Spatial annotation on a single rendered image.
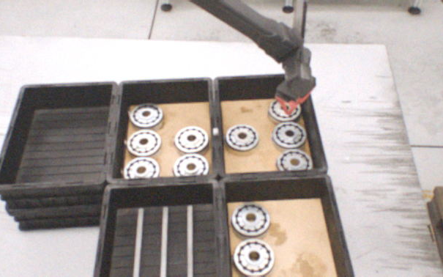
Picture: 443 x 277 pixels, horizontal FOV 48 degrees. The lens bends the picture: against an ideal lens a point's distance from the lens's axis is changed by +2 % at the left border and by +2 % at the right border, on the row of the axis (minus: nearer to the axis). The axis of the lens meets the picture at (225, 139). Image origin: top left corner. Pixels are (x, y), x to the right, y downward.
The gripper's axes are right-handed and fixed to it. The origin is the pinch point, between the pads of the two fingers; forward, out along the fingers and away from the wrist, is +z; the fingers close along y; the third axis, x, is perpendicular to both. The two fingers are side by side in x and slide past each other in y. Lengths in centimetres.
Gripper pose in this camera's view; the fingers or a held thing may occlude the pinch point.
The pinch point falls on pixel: (293, 106)
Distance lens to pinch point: 142.2
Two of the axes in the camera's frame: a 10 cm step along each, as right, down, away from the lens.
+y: 6.3, -6.0, 4.9
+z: 0.3, 6.5, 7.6
